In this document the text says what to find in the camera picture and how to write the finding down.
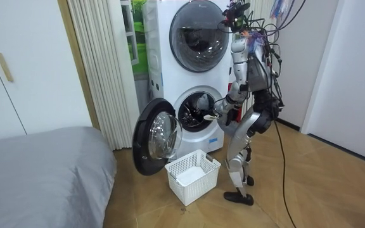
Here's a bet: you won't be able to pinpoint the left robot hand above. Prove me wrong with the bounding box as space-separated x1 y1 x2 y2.
203 106 222 122

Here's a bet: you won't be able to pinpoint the grey bed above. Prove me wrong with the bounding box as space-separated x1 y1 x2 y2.
0 126 117 228

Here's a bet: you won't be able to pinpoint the open washing machine door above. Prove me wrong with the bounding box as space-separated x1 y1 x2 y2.
132 97 183 177

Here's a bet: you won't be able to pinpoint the grey cloth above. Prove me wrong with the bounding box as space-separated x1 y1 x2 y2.
196 93 212 111

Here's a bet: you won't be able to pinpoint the white washing machine tower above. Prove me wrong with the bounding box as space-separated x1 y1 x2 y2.
141 0 243 159

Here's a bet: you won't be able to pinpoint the white pleated curtain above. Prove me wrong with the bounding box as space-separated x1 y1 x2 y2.
248 0 277 35
67 0 141 151

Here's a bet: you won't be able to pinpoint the black floor cable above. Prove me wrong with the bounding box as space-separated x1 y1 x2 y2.
272 120 297 228

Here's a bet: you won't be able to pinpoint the robot legs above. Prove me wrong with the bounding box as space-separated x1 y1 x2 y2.
217 106 280 206

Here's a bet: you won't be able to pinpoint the white cloth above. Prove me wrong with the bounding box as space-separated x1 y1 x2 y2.
176 166 206 187

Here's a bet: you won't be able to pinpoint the white plastic laundry basket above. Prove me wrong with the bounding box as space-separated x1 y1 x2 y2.
164 149 222 207

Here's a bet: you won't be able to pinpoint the white wardrobe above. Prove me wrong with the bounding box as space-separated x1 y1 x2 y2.
0 0 93 143

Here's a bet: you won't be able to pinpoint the cable bundle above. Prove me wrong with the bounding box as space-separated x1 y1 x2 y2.
245 0 307 36

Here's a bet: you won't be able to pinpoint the robot body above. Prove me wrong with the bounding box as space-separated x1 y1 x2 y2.
222 0 285 134

